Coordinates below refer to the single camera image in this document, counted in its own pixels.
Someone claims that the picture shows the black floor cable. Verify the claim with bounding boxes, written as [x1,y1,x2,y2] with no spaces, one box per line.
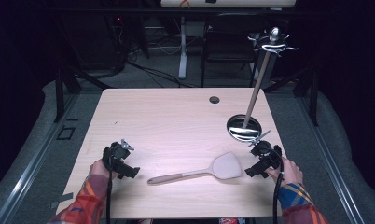
[126,60,202,89]

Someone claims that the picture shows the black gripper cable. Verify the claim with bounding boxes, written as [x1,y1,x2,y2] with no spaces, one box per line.
[105,155,115,224]
[271,150,285,224]

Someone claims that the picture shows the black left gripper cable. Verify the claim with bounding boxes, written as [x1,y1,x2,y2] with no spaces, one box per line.
[105,155,115,224]

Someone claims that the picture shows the person's left hand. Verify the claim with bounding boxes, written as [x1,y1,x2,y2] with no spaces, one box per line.
[89,158,119,181]

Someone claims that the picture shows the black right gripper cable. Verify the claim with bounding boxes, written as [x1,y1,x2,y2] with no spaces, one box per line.
[271,150,285,224]

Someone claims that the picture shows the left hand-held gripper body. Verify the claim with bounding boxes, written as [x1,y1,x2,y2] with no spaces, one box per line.
[102,138,135,173]

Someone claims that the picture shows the white desk leg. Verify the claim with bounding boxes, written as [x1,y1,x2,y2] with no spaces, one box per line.
[178,15,188,80]

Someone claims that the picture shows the grey tape strip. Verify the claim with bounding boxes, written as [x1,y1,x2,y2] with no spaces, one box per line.
[49,191,75,210]

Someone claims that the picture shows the utensil rack with metal hooks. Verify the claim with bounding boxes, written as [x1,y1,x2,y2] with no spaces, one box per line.
[226,26,299,143]

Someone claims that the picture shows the person's right hand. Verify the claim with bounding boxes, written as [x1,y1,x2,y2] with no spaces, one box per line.
[265,156,304,189]

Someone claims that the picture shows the black metal frame stand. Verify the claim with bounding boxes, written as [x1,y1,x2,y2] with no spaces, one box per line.
[52,66,113,123]
[263,63,320,127]

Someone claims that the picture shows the light desk top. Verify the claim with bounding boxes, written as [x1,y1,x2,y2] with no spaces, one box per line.
[160,0,298,8]

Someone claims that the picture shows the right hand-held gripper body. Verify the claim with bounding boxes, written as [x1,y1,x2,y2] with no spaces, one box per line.
[248,130,284,171]

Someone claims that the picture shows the beige spatula with wooden handle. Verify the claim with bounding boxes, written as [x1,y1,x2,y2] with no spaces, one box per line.
[146,151,243,186]

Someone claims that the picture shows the black chair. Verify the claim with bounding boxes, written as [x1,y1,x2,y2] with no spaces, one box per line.
[201,12,271,89]

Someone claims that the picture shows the aluminium floor rail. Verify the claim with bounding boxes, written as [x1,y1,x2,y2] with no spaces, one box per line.
[0,92,81,224]
[296,92,367,224]

